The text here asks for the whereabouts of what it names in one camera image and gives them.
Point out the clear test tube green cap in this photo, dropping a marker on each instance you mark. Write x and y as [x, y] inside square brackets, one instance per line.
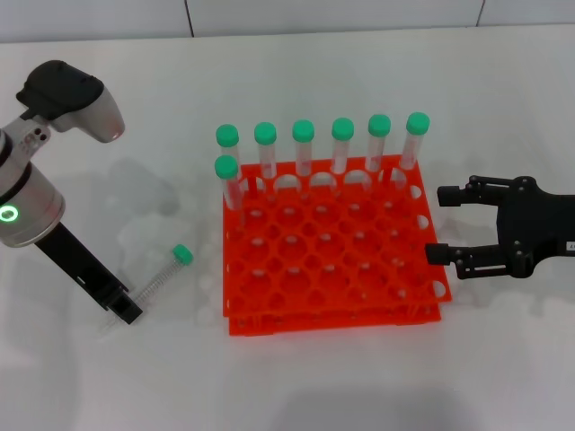
[183, 253]
[227, 134]
[342, 128]
[226, 166]
[303, 130]
[379, 125]
[418, 122]
[265, 132]

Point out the orange plastic test tube rack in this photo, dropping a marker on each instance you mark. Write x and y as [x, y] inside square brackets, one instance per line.
[337, 251]

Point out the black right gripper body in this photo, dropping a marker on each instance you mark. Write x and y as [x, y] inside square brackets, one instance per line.
[539, 229]

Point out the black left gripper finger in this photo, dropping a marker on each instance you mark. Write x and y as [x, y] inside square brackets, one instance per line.
[123, 307]

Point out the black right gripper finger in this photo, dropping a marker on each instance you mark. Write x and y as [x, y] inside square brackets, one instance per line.
[451, 196]
[440, 254]

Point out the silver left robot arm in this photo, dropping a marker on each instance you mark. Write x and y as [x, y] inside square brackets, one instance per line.
[27, 202]

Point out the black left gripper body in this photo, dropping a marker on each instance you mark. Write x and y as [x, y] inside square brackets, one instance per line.
[72, 256]

